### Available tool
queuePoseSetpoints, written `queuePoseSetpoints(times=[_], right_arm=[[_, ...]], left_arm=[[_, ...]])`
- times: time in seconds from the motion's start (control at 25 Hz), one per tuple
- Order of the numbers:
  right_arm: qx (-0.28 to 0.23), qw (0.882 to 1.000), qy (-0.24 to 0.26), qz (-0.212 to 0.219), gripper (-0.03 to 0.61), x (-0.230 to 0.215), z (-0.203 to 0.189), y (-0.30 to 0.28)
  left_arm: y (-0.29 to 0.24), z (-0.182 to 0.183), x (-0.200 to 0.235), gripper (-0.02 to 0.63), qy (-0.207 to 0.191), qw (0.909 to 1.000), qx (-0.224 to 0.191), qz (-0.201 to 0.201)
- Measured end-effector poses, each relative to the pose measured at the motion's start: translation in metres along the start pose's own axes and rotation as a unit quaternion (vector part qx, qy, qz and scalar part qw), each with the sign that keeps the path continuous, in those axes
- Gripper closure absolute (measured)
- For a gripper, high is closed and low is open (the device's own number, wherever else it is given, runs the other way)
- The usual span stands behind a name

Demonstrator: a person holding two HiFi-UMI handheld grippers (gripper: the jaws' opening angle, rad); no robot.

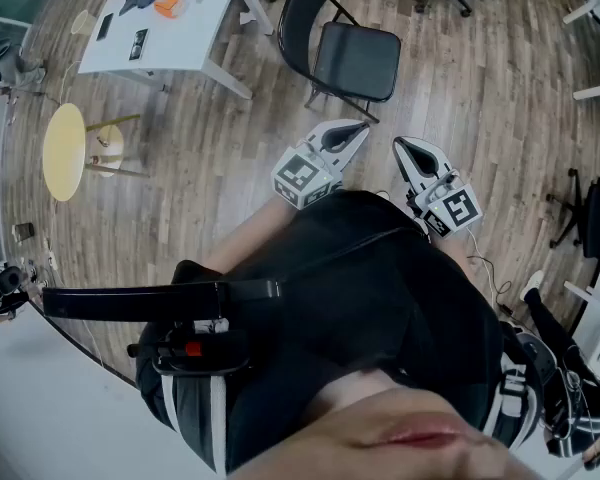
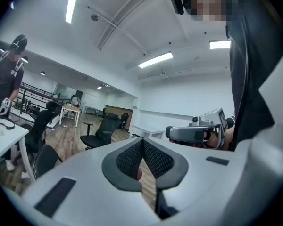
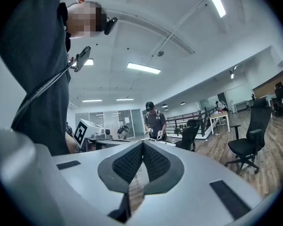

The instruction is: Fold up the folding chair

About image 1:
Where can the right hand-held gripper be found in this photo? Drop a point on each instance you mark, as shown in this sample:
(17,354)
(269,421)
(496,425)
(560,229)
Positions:
(457,208)

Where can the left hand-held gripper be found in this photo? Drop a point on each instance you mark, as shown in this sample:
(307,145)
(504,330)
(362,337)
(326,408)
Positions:
(302,178)

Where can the black folding chair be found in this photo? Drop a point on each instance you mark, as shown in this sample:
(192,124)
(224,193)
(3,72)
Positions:
(355,63)

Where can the person's left forearm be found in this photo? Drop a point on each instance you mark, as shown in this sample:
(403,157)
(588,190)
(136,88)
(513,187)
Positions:
(250,238)

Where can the person's black shirt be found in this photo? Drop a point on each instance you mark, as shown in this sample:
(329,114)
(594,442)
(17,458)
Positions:
(355,293)

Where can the white rectangular table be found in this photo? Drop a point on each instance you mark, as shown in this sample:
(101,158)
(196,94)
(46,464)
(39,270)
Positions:
(190,33)

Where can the orange and white object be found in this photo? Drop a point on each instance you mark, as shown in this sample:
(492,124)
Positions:
(171,4)

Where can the black glasses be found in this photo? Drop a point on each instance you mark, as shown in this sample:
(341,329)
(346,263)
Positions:
(139,44)

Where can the black box with red button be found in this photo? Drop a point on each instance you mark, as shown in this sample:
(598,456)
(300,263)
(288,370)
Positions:
(195,350)

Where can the black phone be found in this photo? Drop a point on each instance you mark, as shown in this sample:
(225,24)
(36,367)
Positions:
(104,26)

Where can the person's face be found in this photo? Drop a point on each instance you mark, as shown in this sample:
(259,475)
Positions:
(390,443)

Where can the yellow round table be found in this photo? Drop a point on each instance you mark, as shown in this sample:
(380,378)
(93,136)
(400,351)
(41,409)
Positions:
(62,153)

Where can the beige bin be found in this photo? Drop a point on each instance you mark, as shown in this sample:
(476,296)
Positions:
(83,23)

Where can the black head mount band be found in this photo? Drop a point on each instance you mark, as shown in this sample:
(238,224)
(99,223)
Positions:
(130,300)

